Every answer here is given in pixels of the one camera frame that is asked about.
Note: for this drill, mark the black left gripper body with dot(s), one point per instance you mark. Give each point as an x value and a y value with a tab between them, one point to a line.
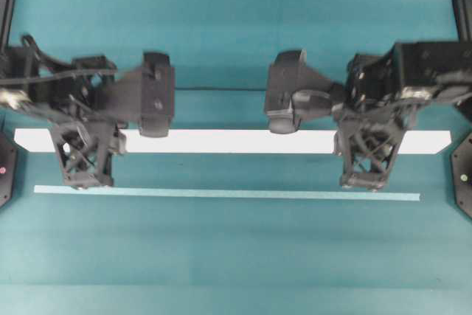
121	100

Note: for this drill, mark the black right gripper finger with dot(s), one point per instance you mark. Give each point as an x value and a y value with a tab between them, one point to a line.
281	84

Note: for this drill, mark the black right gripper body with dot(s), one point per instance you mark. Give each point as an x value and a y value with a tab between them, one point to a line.
316	97

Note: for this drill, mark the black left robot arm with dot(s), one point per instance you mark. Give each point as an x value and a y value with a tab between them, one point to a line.
88	101

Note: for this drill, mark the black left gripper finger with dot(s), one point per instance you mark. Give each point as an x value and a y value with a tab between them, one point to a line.
158	95
118	141

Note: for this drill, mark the white wooden board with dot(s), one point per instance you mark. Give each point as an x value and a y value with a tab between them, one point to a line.
38	140

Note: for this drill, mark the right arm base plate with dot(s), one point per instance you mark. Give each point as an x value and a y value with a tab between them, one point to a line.
461	174

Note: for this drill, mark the light blue tape strip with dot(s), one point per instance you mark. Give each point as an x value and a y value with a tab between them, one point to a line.
255	194

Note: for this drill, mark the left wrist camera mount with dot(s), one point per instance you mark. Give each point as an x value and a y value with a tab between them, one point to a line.
85	151

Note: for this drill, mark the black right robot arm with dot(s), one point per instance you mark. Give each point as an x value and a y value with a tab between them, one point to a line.
379	89

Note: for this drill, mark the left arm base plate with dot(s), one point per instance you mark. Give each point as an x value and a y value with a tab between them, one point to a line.
8	160

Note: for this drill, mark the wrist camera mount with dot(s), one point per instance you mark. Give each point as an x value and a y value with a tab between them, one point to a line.
85	151
369	145

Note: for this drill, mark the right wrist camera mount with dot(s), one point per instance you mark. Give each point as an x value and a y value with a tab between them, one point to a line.
369	145

